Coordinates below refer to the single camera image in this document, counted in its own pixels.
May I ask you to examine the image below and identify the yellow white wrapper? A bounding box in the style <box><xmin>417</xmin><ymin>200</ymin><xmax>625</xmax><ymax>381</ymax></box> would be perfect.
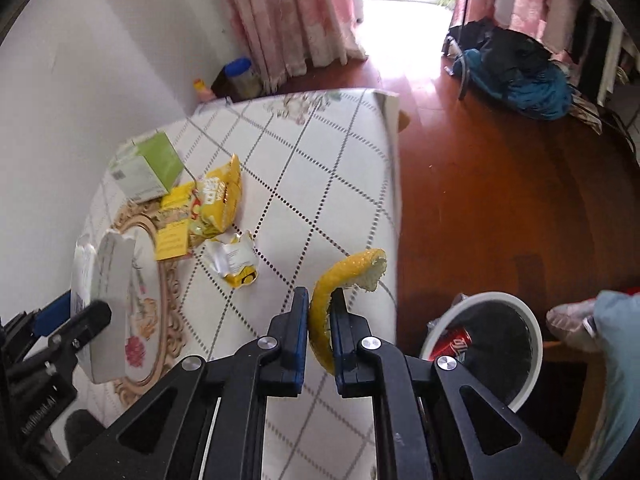
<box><xmin>203</xmin><ymin>231</ymin><xmax>259</xmax><ymax>289</ymax></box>

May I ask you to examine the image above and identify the yellow fruit peel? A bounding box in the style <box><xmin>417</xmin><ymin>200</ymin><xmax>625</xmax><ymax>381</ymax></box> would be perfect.
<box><xmin>308</xmin><ymin>247</ymin><xmax>388</xmax><ymax>377</ymax></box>

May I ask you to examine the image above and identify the yellow box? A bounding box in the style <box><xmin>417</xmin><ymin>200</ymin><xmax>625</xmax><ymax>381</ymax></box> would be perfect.
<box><xmin>155</xmin><ymin>182</ymin><xmax>195</xmax><ymax>261</ymax></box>

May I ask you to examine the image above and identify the green white carton box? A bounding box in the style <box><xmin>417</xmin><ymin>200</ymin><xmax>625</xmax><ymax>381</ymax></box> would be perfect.
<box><xmin>107</xmin><ymin>130</ymin><xmax>183</xmax><ymax>204</ymax></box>

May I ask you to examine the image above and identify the yellow snack bag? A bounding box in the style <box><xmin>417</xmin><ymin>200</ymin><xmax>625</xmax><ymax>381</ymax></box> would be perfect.
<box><xmin>190</xmin><ymin>154</ymin><xmax>242</xmax><ymax>238</ymax></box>

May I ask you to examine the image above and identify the white trash bin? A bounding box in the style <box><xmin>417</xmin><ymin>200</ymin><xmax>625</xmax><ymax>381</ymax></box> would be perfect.
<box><xmin>420</xmin><ymin>292</ymin><xmax>544</xmax><ymax>412</ymax></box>

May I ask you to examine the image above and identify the light blue clothed person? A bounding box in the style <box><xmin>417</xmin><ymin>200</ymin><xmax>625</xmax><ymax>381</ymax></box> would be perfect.
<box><xmin>546</xmin><ymin>287</ymin><xmax>639</xmax><ymax>479</ymax></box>

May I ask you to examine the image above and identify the white patterned bed cover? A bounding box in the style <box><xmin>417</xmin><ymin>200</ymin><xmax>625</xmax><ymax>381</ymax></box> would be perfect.
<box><xmin>71</xmin><ymin>86</ymin><xmax>402</xmax><ymax>480</ymax></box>

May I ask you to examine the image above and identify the orange cap bottle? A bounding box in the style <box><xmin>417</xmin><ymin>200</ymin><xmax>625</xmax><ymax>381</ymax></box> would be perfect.
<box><xmin>193</xmin><ymin>79</ymin><xmax>217</xmax><ymax>103</ymax></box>

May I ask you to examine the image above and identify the blue lid plastic jar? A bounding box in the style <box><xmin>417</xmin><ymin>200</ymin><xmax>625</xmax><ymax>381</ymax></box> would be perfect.
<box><xmin>224</xmin><ymin>58</ymin><xmax>264</xmax><ymax>100</ymax></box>

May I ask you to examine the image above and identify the blue black clothes pile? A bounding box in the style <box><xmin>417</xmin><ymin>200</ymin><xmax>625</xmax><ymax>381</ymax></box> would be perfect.
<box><xmin>442</xmin><ymin>18</ymin><xmax>572</xmax><ymax>120</ymax></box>

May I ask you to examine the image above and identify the black metal rack pole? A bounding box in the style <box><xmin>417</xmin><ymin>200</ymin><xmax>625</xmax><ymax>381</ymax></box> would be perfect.
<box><xmin>457</xmin><ymin>0</ymin><xmax>470</xmax><ymax>102</ymax></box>

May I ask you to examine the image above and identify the pink floral curtain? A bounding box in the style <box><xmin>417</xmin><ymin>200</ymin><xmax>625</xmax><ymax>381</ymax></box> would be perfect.
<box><xmin>219</xmin><ymin>0</ymin><xmax>367</xmax><ymax>93</ymax></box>

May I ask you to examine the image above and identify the clothes rack with garments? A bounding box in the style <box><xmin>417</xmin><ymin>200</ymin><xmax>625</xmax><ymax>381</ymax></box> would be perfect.
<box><xmin>451</xmin><ymin>0</ymin><xmax>639</xmax><ymax>132</ymax></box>

